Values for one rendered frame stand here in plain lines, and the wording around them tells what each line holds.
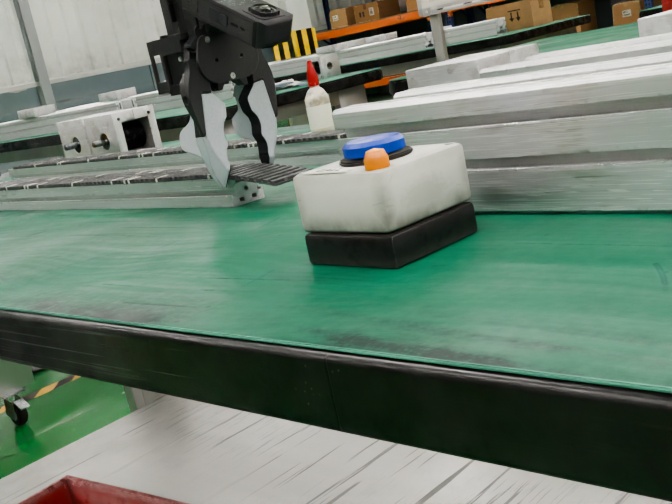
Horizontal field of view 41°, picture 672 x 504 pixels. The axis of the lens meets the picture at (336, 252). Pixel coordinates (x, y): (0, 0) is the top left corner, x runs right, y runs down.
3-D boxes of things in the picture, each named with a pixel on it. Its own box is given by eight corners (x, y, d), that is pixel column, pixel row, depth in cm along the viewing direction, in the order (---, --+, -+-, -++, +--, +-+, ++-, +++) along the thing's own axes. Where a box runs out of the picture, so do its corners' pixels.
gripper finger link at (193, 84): (221, 138, 88) (217, 48, 88) (232, 137, 87) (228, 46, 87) (180, 137, 85) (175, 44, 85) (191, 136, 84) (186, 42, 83)
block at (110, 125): (84, 171, 168) (71, 121, 166) (135, 157, 175) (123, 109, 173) (112, 169, 160) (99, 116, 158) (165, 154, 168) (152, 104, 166)
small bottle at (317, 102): (330, 138, 135) (314, 59, 132) (308, 142, 137) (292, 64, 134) (340, 134, 138) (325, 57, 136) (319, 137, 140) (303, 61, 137)
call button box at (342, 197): (308, 265, 59) (288, 171, 58) (406, 224, 65) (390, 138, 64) (397, 270, 53) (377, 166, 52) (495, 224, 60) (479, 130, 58)
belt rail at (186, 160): (12, 185, 172) (8, 169, 172) (32, 179, 175) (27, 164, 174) (366, 162, 102) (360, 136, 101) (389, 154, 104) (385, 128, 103)
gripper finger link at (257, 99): (260, 162, 97) (226, 82, 94) (296, 160, 93) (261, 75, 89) (239, 175, 95) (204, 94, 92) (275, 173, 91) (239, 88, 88)
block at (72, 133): (58, 173, 177) (44, 125, 175) (107, 160, 184) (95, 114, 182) (83, 171, 170) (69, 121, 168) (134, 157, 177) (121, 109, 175)
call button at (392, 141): (334, 176, 58) (328, 145, 57) (377, 161, 60) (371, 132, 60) (379, 174, 55) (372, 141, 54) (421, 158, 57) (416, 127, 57)
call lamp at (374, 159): (360, 171, 53) (356, 151, 53) (377, 165, 54) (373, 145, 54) (378, 170, 52) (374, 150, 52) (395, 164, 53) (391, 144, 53)
